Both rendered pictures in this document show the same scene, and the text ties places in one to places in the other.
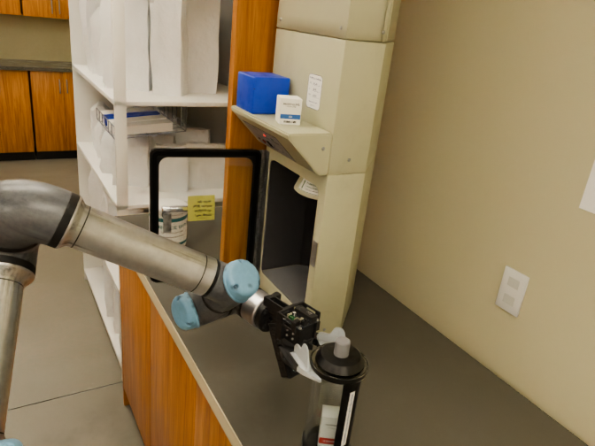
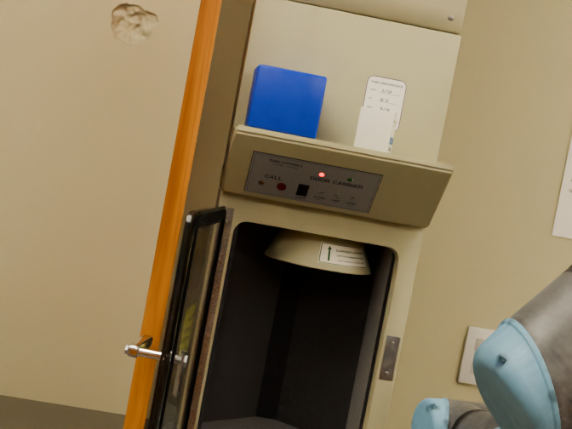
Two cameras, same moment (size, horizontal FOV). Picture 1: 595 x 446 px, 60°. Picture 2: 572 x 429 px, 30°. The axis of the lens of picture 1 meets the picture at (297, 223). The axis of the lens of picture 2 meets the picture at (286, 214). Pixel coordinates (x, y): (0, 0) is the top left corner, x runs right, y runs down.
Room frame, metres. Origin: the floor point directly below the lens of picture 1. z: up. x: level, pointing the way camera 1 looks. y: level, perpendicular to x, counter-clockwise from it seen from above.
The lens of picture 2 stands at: (0.62, 1.52, 1.48)
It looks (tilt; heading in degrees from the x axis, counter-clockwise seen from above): 3 degrees down; 296
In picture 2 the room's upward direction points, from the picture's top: 11 degrees clockwise
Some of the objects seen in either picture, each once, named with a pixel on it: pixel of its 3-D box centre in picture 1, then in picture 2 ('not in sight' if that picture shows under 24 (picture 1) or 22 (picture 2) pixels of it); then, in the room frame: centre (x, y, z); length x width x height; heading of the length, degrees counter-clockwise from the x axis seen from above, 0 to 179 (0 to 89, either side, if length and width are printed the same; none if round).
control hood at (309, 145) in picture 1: (276, 138); (334, 178); (1.27, 0.08, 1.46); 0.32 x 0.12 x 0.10; 32
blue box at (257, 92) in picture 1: (262, 92); (284, 102); (1.35, 0.13, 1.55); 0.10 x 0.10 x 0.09; 32
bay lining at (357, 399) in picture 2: (323, 228); (289, 333); (1.36, -0.08, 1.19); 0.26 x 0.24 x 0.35; 32
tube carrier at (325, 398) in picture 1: (332, 404); not in sight; (0.80, -0.11, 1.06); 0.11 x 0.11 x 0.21
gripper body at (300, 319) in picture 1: (287, 324); not in sight; (0.90, 0.00, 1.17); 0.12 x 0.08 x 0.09; 47
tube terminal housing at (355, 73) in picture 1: (330, 184); (305, 254); (1.36, -0.08, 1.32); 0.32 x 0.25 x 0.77; 32
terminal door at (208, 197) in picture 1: (204, 217); (182, 351); (1.36, 0.26, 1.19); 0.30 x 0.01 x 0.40; 112
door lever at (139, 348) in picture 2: not in sight; (151, 348); (1.36, 0.34, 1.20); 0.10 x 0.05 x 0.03; 112
